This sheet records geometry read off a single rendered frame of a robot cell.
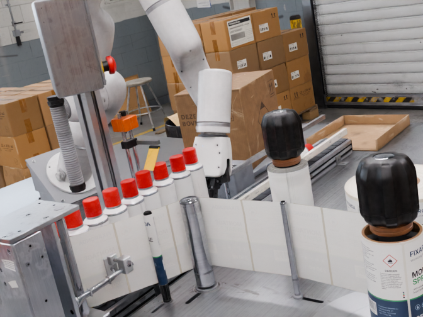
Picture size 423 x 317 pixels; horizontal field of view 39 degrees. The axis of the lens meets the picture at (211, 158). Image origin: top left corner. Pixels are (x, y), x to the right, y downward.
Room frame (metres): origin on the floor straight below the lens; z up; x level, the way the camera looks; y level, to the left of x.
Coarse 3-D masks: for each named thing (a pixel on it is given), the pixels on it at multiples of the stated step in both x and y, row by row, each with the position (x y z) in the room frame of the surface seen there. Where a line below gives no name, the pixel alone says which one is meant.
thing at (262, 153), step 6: (324, 114) 1.96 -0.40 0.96; (312, 120) 1.91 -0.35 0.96; (318, 120) 1.92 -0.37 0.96; (306, 126) 1.86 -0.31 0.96; (264, 150) 1.67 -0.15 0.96; (252, 156) 1.63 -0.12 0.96; (258, 156) 1.64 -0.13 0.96; (246, 162) 1.59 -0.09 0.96; (252, 162) 1.62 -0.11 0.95; (234, 168) 1.56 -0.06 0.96; (240, 168) 1.57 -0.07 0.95; (216, 180) 1.49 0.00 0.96
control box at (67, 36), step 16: (48, 0) 1.19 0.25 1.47; (64, 0) 1.20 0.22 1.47; (80, 0) 1.21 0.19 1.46; (48, 16) 1.19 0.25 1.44; (64, 16) 1.20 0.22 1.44; (80, 16) 1.20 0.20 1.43; (48, 32) 1.19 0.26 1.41; (64, 32) 1.20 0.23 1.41; (80, 32) 1.20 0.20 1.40; (48, 48) 1.19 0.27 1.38; (64, 48) 1.19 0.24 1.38; (80, 48) 1.20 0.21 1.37; (96, 48) 1.21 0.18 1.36; (48, 64) 1.20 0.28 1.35; (64, 64) 1.19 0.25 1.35; (80, 64) 1.20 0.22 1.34; (96, 64) 1.21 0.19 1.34; (64, 80) 1.19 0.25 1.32; (80, 80) 1.20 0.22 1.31; (96, 80) 1.20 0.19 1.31; (64, 96) 1.19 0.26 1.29
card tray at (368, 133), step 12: (336, 120) 2.21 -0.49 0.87; (348, 120) 2.25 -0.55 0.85; (360, 120) 2.22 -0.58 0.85; (372, 120) 2.18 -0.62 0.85; (384, 120) 2.15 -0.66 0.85; (396, 120) 2.12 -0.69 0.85; (408, 120) 2.08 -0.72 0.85; (324, 132) 2.13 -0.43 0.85; (336, 132) 2.17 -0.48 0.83; (348, 132) 2.14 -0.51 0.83; (360, 132) 2.11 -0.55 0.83; (372, 132) 2.08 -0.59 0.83; (384, 132) 2.05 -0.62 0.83; (396, 132) 1.99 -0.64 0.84; (312, 144) 2.06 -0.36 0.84; (360, 144) 1.96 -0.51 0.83; (372, 144) 1.94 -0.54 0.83; (384, 144) 1.91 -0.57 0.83
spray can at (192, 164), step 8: (184, 152) 1.37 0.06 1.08; (192, 152) 1.37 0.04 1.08; (184, 160) 1.37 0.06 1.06; (192, 160) 1.36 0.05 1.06; (192, 168) 1.36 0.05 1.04; (200, 168) 1.36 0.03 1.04; (192, 176) 1.36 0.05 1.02; (200, 176) 1.36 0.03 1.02; (200, 184) 1.36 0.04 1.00; (200, 192) 1.36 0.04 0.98
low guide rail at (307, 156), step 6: (342, 132) 1.88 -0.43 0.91; (330, 138) 1.82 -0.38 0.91; (336, 138) 1.85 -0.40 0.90; (324, 144) 1.79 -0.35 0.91; (330, 144) 1.82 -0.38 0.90; (312, 150) 1.73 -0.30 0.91; (318, 150) 1.75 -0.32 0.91; (306, 156) 1.70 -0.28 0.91; (312, 156) 1.72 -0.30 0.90; (258, 186) 1.51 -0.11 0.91; (264, 186) 1.52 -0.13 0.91; (252, 192) 1.48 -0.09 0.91; (258, 192) 1.50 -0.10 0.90; (240, 198) 1.44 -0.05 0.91; (246, 198) 1.45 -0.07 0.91; (252, 198) 1.47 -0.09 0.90
